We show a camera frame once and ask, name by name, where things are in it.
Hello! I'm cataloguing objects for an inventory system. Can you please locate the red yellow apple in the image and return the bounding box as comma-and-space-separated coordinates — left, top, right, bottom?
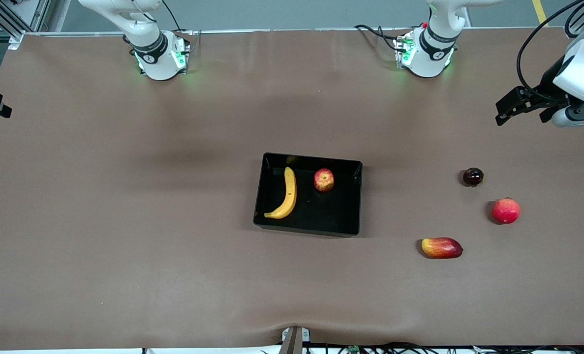
313, 168, 335, 192

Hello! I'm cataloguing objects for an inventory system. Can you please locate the black plastic box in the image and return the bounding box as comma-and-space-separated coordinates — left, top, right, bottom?
252, 152, 364, 238

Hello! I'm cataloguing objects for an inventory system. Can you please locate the yellow banana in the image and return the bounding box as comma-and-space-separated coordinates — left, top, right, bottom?
264, 167, 298, 220

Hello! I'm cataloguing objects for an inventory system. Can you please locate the dark purple plum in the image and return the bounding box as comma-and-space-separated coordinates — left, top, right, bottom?
462, 167, 485, 187

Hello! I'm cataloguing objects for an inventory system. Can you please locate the round red fruit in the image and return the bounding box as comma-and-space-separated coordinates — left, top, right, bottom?
492, 197, 522, 225

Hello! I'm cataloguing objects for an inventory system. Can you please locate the red yellow mango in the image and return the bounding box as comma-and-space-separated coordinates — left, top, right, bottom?
421, 237, 463, 260

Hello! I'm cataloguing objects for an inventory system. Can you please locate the aluminium frame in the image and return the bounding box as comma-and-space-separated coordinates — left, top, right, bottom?
0, 0, 51, 50

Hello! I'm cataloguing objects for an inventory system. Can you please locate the black base power cable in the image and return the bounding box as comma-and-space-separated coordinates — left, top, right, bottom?
354, 24, 400, 52

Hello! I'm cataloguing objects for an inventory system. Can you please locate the thin black cable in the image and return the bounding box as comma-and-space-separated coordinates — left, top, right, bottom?
160, 0, 181, 31

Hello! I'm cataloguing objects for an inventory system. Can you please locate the grey metal bracket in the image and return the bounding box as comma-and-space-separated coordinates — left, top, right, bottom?
281, 326, 310, 354

